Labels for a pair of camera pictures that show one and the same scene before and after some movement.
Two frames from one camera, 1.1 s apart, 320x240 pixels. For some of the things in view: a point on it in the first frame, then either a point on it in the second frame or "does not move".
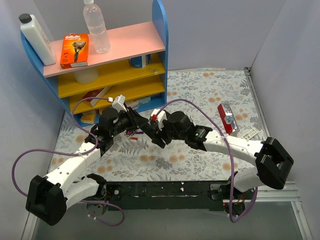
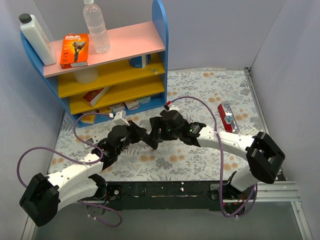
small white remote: (251, 133) does not move
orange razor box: (74, 50) does not move
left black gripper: (133, 117) → (133, 129)
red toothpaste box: (229, 119) does not move
